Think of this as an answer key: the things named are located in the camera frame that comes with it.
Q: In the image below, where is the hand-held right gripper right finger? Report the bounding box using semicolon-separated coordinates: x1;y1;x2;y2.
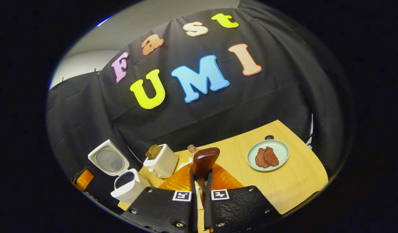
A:
204;163;282;233

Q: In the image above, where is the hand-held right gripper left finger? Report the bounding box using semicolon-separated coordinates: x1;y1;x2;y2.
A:
121;163;199;233

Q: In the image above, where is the white rice cooker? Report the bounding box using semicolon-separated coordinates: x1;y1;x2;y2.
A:
88;139;151;204

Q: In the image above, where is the brown wooden spoon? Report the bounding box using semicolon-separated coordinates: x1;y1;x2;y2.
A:
193;148;220;194

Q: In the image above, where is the white toaster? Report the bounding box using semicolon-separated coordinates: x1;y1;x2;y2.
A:
143;144;179;179

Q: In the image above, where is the red meat slice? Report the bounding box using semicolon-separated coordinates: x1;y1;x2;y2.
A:
255;148;271;169
264;147;279;167

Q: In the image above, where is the brown bread slice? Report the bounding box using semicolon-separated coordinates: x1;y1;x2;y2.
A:
145;145;162;160

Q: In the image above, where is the pale green plate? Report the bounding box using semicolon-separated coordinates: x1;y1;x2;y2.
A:
247;139;290;172

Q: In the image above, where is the black backdrop cloth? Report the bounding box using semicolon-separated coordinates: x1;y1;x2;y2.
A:
46;0;348;214

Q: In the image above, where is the long ceiling light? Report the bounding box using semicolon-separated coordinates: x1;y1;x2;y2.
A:
96;16;113;27

